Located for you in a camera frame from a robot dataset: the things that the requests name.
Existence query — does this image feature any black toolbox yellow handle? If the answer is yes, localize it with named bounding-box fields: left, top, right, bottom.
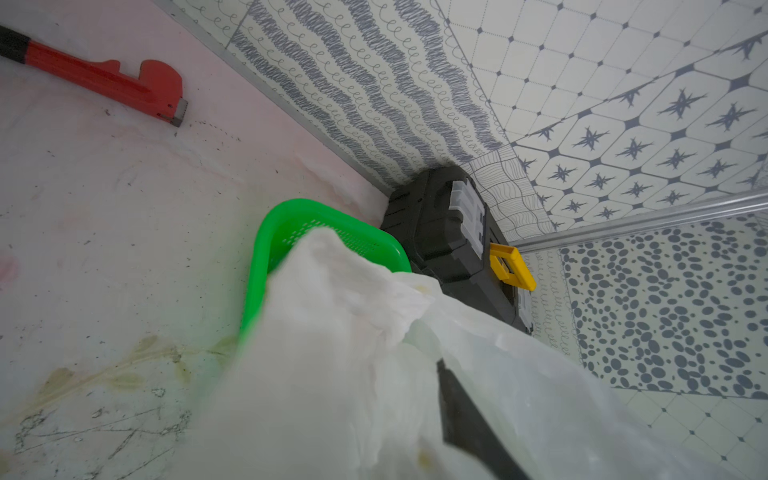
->
left=381, top=166, right=533, bottom=335

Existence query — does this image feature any red pipe wrench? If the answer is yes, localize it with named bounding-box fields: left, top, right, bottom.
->
left=1, top=27, right=188, bottom=127

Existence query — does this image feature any lemon print plastic bag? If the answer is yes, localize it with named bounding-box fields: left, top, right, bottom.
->
left=167, top=228, right=728, bottom=479

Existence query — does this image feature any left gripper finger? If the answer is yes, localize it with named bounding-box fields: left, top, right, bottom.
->
left=437, top=359, right=529, bottom=479

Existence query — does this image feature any green plastic basket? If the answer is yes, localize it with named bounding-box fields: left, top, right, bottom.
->
left=239, top=199, right=412, bottom=340

